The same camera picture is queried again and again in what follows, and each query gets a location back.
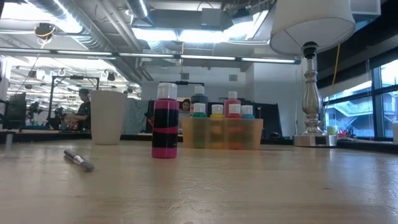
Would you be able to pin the green paint bottle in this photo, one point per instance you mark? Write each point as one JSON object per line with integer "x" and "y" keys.
{"x": 199, "y": 109}

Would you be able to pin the yellow paint bottle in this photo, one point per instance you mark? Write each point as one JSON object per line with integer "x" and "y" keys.
{"x": 217, "y": 109}

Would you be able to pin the tall grey paint bottle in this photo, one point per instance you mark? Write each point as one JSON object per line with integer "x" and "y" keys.
{"x": 199, "y": 93}

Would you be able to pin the red paint bottle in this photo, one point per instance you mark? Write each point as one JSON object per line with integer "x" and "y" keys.
{"x": 234, "y": 109}

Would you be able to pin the tall coral paint bottle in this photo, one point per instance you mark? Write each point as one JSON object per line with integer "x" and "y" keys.
{"x": 232, "y": 98}

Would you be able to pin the turquoise paint bottle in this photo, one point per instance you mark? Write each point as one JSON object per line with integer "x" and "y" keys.
{"x": 247, "y": 110}

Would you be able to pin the black paint brush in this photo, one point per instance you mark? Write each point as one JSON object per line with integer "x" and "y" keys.
{"x": 79, "y": 160}

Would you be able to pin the magenta paint bottle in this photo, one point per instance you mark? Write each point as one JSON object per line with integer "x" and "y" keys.
{"x": 164, "y": 124}

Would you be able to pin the person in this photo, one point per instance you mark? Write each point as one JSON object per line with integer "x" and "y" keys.
{"x": 185, "y": 105}
{"x": 82, "y": 112}

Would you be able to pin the orange translucent bin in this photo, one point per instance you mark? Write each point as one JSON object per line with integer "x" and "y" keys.
{"x": 255, "y": 137}

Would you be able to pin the grey-blue background panel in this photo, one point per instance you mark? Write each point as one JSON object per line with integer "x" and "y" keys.
{"x": 136, "y": 115}

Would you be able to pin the black background equipment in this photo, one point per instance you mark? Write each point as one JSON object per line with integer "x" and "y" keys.
{"x": 270, "y": 121}

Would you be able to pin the white paper cup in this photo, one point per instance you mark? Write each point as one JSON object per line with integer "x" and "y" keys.
{"x": 107, "y": 118}

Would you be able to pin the grey ceiling box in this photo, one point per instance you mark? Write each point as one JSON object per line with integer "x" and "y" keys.
{"x": 211, "y": 17}

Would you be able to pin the silver lamp with white shade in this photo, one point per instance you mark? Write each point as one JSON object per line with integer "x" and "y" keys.
{"x": 311, "y": 102}

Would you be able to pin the black background gantry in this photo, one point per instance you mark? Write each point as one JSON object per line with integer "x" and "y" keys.
{"x": 76, "y": 77}

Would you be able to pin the horizontal light bar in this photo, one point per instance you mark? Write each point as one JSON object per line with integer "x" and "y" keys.
{"x": 84, "y": 53}

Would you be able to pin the green plastic cup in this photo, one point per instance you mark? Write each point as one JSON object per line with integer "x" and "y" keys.
{"x": 332, "y": 130}

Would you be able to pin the red desk tools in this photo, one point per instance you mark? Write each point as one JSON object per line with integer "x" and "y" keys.
{"x": 343, "y": 133}

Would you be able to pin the black round ceiling device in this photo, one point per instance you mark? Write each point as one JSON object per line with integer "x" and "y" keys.
{"x": 45, "y": 30}

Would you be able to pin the black background monitor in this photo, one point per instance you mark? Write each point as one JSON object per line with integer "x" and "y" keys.
{"x": 17, "y": 109}

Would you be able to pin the silver ribbed air duct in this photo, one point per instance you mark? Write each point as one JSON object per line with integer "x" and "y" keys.
{"x": 90, "y": 28}
{"x": 138, "y": 7}

